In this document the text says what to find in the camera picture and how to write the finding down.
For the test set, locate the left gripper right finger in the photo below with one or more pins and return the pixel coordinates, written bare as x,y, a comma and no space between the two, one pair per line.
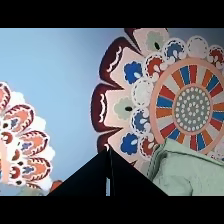
133,180

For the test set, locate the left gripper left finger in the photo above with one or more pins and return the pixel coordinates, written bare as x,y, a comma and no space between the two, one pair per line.
86,180

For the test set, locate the pale grey garment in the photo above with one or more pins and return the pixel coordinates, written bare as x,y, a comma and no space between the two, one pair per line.
190,173

